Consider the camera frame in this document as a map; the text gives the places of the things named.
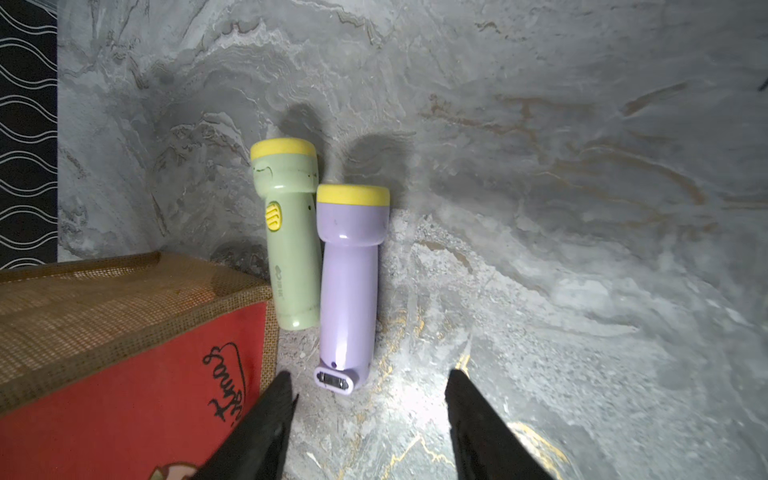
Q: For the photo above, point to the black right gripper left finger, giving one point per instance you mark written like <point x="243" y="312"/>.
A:
<point x="257" y="447"/>

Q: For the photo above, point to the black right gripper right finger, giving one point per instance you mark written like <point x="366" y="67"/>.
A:
<point x="484" y="447"/>

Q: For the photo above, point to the jute and red tote bag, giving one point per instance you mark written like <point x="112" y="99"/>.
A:
<point x="135" y="367"/>

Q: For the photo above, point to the purple flashlight back row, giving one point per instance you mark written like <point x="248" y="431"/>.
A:
<point x="352" y="221"/>

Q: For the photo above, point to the pale green flashlight back row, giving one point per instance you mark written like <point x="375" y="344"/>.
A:
<point x="286" y="178"/>

